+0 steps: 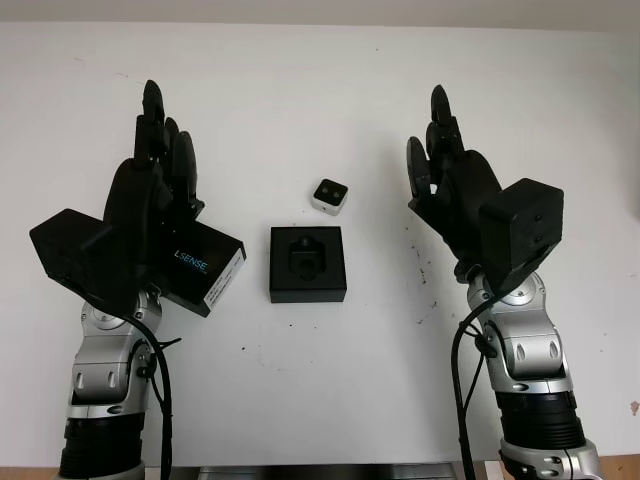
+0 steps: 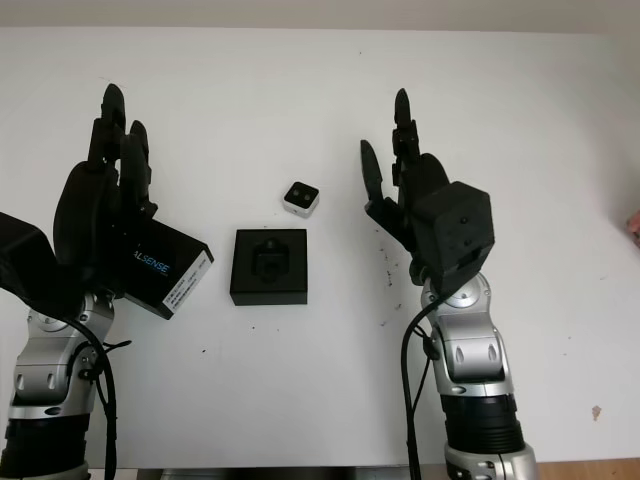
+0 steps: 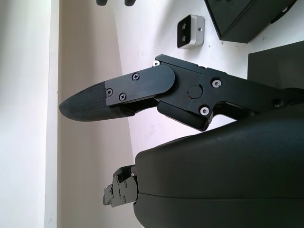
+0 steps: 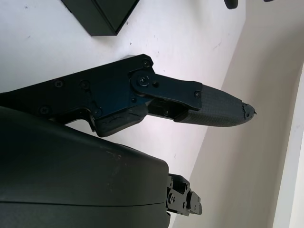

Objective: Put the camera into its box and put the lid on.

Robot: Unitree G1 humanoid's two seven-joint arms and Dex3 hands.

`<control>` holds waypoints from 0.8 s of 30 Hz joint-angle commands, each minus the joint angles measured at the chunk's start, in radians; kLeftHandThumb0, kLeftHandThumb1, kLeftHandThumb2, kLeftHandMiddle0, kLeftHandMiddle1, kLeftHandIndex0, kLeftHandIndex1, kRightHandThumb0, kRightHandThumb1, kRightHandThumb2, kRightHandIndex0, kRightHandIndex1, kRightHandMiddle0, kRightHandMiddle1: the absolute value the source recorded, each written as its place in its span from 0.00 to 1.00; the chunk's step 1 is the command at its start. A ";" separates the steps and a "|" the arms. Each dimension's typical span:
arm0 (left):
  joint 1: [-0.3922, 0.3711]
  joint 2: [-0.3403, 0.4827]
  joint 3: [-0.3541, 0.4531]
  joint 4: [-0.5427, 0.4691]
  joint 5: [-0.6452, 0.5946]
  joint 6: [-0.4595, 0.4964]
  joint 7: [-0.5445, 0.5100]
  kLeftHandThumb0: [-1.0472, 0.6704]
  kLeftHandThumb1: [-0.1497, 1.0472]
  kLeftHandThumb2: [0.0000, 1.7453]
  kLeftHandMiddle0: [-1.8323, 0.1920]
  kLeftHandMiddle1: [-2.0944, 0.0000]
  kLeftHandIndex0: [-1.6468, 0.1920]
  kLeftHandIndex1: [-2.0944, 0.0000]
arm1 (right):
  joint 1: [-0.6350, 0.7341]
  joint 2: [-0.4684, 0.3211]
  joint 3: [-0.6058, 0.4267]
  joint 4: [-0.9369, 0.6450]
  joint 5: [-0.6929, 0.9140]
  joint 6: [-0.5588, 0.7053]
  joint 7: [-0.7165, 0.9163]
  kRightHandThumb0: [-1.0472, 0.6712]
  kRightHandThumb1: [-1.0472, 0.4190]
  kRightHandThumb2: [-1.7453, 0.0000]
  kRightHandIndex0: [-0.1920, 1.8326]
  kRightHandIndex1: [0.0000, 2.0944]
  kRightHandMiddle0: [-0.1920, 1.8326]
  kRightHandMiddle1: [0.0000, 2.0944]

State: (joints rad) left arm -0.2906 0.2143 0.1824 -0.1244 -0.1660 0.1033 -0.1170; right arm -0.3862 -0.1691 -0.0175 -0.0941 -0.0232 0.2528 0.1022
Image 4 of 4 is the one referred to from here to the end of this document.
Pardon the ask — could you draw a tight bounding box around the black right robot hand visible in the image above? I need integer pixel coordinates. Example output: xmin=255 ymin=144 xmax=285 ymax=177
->
xmin=0 ymin=54 xmax=258 ymax=228

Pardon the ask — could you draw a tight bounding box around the black camera box base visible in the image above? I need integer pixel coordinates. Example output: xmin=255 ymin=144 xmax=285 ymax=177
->
xmin=61 ymin=0 xmax=141 ymax=38

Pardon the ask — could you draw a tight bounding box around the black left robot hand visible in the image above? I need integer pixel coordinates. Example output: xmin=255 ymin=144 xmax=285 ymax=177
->
xmin=223 ymin=0 xmax=238 ymax=10

